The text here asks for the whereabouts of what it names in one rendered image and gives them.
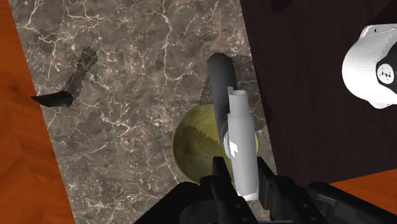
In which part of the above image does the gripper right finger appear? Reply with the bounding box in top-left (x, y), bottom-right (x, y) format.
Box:
top-left (256, 156), bottom-right (397, 224)

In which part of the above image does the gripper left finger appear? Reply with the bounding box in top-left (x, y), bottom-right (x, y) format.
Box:
top-left (133, 156), bottom-right (259, 224)

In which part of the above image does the white bottle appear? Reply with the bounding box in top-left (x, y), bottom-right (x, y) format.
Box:
top-left (222, 87), bottom-right (260, 202)

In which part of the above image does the olive green bowl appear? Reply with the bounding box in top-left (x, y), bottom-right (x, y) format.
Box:
top-left (171, 103), bottom-right (260, 186)

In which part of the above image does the dark grey cylinder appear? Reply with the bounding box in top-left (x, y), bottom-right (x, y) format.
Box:
top-left (206, 52), bottom-right (239, 146)

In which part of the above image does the black curved object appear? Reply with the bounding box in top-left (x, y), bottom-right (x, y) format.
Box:
top-left (30, 90), bottom-right (74, 108)

